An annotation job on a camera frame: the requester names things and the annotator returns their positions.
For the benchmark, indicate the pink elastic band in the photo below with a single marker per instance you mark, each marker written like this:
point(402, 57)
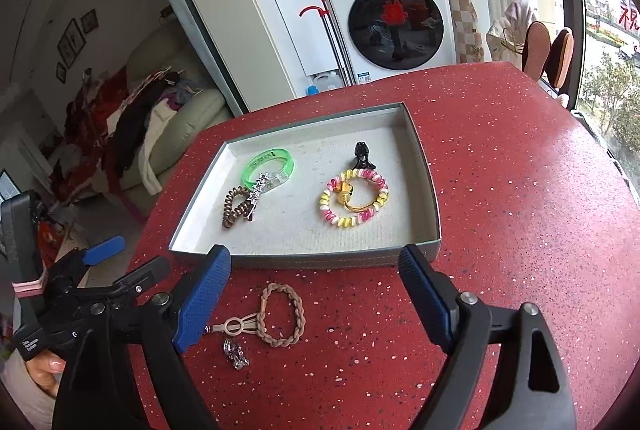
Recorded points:
point(27, 288)

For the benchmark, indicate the green translucent bangle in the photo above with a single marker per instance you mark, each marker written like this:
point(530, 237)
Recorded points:
point(250, 172)

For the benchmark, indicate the square picture frame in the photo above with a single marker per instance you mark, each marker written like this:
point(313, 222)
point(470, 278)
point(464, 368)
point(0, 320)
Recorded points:
point(89, 20)

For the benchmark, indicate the pile of clothes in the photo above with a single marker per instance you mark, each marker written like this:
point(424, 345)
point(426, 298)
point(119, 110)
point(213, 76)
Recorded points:
point(135, 124)

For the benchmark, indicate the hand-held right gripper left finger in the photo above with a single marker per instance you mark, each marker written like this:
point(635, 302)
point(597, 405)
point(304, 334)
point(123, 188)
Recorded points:
point(202, 295)

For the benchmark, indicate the black claw hair clip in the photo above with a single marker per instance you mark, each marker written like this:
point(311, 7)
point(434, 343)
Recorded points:
point(362, 154)

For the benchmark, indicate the person's left hand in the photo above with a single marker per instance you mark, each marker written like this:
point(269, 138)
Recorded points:
point(47, 367)

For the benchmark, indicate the silver crystal hair clip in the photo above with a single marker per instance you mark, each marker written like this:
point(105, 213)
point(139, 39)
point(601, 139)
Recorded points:
point(235, 355)

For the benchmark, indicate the beige hair clip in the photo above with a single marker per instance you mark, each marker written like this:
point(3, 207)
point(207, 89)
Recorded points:
point(235, 325)

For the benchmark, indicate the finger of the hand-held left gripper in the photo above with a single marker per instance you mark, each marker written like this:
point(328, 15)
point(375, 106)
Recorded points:
point(145, 275)
point(105, 250)

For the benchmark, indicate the silver star hair clip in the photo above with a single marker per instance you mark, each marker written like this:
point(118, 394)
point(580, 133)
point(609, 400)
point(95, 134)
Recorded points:
point(257, 197)

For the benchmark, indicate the white cloth bundle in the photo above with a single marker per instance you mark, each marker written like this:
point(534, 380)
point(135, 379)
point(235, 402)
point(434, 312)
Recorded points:
point(517, 17)

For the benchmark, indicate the brown round back chair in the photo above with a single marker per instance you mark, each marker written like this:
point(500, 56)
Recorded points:
point(536, 47)
point(562, 59)

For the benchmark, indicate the white detergent jug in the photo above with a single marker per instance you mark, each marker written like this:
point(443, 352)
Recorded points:
point(327, 80)

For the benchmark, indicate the red printed blanket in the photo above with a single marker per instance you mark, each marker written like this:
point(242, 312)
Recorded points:
point(90, 109)

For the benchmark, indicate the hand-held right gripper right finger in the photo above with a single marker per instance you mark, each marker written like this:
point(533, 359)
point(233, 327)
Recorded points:
point(425, 295)

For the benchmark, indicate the pale green sofa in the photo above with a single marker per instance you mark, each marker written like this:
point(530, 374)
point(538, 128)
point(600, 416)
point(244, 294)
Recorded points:
point(200, 114)

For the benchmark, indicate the white washing machine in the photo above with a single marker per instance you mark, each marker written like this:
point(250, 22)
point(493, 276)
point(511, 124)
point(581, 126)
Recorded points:
point(340, 9)

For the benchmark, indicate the grey shallow tray box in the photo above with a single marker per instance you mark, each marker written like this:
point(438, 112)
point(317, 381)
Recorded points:
point(300, 230)

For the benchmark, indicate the tall picture frame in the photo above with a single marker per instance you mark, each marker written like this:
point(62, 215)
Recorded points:
point(65, 45)
point(76, 35)

